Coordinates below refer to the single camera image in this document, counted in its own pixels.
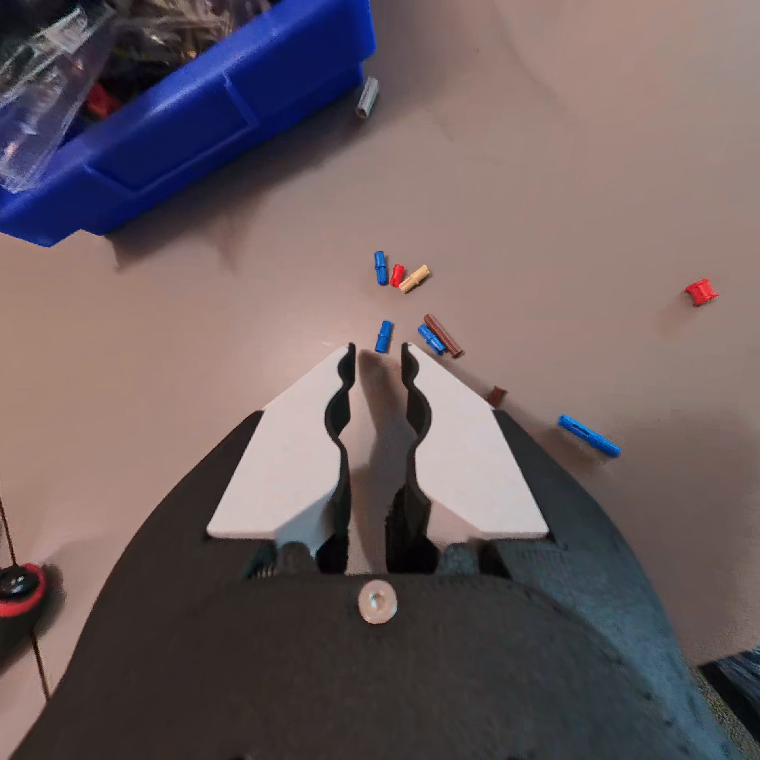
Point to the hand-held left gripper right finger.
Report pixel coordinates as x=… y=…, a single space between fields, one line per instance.
x=475 y=475

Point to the long blue lego pin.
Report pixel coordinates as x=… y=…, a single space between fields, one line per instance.
x=588 y=435

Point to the tan lego pin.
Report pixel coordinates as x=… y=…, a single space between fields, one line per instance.
x=414 y=279

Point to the short brown lego piece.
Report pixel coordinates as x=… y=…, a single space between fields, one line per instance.
x=497 y=396

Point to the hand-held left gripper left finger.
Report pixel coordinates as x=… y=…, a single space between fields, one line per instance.
x=285 y=469

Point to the bag of lego pieces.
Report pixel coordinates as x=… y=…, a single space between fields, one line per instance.
x=178 y=24

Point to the blue plastic bin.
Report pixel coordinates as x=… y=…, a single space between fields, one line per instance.
x=178 y=136

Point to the black and red round object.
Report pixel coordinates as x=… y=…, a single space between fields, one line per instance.
x=21 y=585

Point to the red lego piece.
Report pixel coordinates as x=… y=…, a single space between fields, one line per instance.
x=104 y=100

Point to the brown lego axle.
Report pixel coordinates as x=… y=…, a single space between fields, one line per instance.
x=451 y=345

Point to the clear plastic bag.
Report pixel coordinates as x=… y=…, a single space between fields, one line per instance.
x=41 y=89

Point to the grey lego piece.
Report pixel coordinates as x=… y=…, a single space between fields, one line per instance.
x=367 y=98

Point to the short red lego pin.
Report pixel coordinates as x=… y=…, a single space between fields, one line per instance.
x=397 y=275

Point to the red lego bush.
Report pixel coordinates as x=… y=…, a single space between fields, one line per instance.
x=702 y=292

